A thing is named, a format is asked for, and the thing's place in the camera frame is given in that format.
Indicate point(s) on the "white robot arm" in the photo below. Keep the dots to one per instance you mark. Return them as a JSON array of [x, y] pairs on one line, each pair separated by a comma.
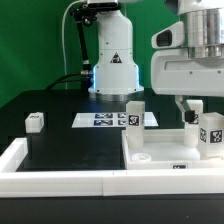
[[116, 75]]

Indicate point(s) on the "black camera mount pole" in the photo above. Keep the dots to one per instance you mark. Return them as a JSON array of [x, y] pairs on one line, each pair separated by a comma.
[[84, 16]]

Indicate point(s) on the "white fiducial marker sheet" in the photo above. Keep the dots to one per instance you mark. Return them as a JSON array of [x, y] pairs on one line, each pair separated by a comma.
[[89, 120]]

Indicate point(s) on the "white square table top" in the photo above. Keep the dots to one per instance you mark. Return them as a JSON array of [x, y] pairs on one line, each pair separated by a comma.
[[164, 149]]

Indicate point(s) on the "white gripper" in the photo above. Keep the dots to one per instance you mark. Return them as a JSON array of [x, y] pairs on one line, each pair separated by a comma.
[[173, 72]]

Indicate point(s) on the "white U-shaped obstacle fence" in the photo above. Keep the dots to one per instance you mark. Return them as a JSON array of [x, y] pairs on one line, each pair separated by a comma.
[[101, 183]]

